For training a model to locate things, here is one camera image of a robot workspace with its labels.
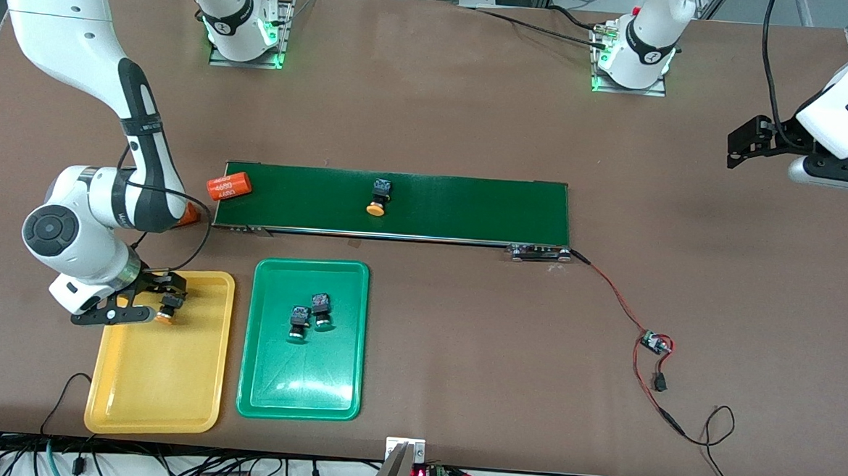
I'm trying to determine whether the small circuit board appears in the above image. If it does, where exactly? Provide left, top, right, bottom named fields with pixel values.
left=640, top=329, right=676, bottom=358

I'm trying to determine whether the green belt conveyor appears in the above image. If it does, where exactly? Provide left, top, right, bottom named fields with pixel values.
left=210, top=159, right=579, bottom=265

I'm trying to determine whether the thin black looped cable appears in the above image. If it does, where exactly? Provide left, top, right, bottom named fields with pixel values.
left=678, top=402, right=758, bottom=476

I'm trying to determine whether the yellow plastic tray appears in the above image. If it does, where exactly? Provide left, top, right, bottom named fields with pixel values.
left=82, top=264, right=237, bottom=441

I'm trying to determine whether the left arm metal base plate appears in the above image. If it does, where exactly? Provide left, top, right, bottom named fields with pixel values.
left=590, top=25, right=671, bottom=98

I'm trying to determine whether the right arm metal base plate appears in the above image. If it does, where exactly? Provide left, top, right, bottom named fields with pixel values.
left=208, top=0, right=297, bottom=71

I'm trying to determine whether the green plastic tray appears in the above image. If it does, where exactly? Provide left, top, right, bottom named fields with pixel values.
left=235, top=255, right=371, bottom=424

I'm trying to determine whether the black curved cable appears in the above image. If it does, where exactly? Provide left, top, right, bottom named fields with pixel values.
left=39, top=370, right=95, bottom=440

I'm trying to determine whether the yellow mushroom push button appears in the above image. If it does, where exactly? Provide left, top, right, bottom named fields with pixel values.
left=154, top=295, right=183, bottom=326
left=365, top=178, right=393, bottom=217

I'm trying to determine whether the green mushroom push button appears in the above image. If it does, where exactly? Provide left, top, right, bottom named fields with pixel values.
left=308, top=292, right=336, bottom=332
left=287, top=304, right=312, bottom=344

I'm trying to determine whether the black cable to base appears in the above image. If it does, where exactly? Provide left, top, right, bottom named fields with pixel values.
left=470, top=0, right=611, bottom=51

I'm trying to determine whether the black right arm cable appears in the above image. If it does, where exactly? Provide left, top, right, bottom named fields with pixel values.
left=110, top=142, right=217, bottom=277

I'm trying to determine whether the teal cable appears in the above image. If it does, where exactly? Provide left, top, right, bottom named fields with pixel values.
left=43, top=440, right=66, bottom=476

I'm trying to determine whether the small metal bracket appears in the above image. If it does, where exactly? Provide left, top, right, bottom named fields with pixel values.
left=384, top=436, right=427, bottom=465

